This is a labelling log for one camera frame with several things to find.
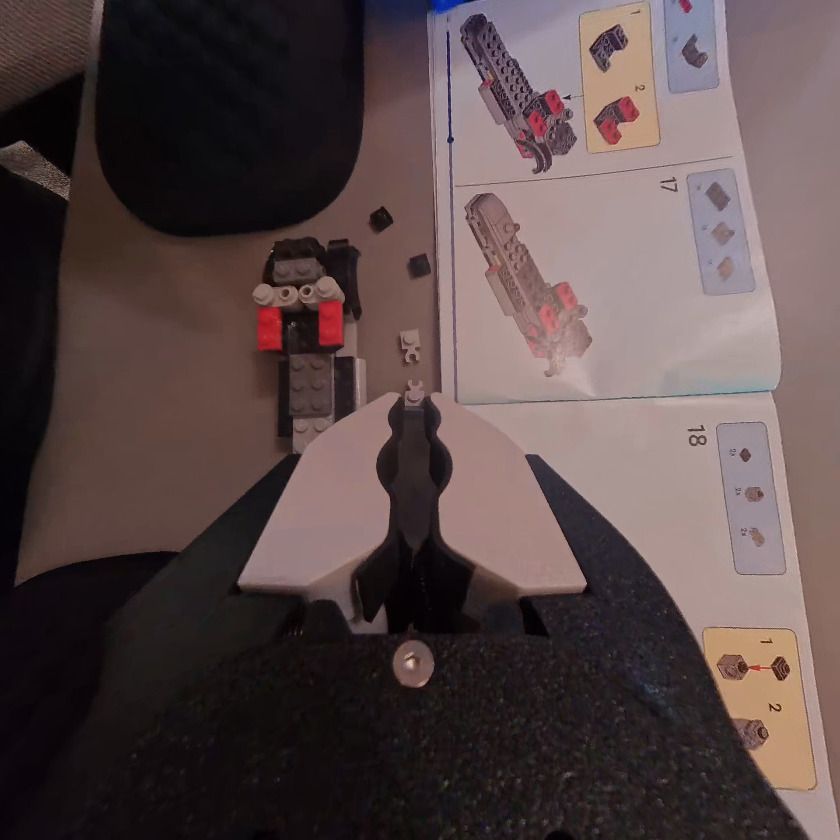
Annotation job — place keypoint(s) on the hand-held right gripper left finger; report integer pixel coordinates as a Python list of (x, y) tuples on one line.
[(321, 518)]

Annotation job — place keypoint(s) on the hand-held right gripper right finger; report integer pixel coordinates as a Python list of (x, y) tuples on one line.
[(505, 518)]

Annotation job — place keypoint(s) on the light grey clip brick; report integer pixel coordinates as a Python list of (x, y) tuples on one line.
[(408, 341), (415, 397)]

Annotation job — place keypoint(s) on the blue plastic bin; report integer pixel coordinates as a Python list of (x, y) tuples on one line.
[(443, 5)]

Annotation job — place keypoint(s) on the partly built toy vehicle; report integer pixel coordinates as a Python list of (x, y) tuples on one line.
[(308, 387)]

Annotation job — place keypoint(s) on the open instruction booklet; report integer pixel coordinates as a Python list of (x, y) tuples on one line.
[(623, 295)]

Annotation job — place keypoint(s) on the small black brick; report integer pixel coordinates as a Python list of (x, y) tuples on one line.
[(419, 265), (381, 220)]

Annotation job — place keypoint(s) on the dark cloth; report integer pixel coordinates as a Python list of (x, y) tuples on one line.
[(59, 689)]

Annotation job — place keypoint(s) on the black mesh pad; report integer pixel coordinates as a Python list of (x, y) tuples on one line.
[(229, 111)]

